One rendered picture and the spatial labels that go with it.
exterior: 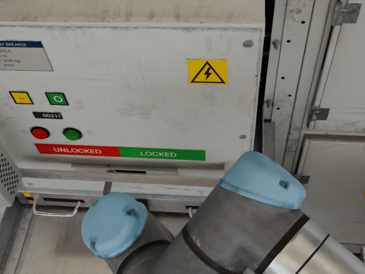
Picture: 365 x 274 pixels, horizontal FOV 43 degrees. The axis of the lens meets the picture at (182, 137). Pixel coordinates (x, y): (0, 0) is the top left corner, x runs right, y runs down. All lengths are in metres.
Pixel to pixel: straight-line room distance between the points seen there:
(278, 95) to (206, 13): 0.52
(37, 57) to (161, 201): 0.44
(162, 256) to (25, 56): 0.37
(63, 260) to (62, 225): 0.08
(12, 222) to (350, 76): 0.81
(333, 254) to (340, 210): 1.14
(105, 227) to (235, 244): 0.15
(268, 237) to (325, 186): 1.01
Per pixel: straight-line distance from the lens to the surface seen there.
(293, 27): 0.96
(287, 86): 1.09
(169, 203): 1.00
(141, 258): 0.50
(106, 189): 0.90
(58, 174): 0.90
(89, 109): 0.77
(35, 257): 1.09
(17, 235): 1.12
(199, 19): 0.61
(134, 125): 0.79
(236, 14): 0.62
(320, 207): 1.55
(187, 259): 0.46
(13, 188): 0.90
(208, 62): 0.65
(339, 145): 1.26
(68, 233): 1.08
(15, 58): 0.73
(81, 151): 0.89
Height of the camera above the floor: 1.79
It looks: 55 degrees down
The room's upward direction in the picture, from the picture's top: 7 degrees counter-clockwise
